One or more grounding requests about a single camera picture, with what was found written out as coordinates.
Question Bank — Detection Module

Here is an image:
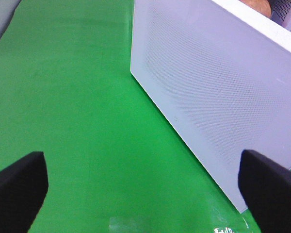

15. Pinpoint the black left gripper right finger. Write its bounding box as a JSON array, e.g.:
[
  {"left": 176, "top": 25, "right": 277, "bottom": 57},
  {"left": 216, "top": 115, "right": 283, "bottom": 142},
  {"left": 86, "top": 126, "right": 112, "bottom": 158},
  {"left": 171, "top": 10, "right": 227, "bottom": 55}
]
[{"left": 238, "top": 150, "right": 291, "bottom": 233}]

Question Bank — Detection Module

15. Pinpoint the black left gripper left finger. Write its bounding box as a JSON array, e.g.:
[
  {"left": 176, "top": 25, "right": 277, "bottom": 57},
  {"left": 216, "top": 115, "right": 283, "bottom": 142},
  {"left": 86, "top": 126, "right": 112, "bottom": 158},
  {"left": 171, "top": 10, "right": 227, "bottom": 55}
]
[{"left": 0, "top": 151, "right": 49, "bottom": 233}]

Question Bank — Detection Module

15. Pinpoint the white microwave door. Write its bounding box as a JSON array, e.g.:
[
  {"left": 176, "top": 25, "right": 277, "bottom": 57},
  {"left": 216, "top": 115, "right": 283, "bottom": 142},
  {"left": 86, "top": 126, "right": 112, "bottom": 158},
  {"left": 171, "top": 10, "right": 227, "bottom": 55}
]
[{"left": 130, "top": 0, "right": 291, "bottom": 212}]

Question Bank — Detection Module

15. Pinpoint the burger with lettuce tomato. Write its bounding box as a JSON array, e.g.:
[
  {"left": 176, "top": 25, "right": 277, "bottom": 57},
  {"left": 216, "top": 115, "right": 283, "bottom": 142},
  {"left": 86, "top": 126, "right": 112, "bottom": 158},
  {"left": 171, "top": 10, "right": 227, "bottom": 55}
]
[{"left": 240, "top": 0, "right": 272, "bottom": 18}]

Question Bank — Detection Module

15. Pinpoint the clear tape strip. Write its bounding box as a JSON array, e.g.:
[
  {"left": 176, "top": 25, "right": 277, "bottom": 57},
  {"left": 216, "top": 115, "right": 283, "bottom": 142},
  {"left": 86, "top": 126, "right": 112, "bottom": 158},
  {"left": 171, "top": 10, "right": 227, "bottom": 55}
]
[{"left": 210, "top": 207, "right": 251, "bottom": 233}]

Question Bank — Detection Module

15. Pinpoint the clear tape patch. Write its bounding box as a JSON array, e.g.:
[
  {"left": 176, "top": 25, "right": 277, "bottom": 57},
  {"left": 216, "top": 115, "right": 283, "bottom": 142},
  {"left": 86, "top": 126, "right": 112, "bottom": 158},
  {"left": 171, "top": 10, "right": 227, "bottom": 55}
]
[{"left": 108, "top": 216, "right": 148, "bottom": 233}]

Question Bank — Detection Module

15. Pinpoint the white microwave oven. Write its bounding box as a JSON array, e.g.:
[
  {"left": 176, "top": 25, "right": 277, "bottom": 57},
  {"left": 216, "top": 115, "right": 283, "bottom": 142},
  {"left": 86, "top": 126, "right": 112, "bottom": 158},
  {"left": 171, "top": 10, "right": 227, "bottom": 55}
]
[{"left": 268, "top": 0, "right": 291, "bottom": 38}]

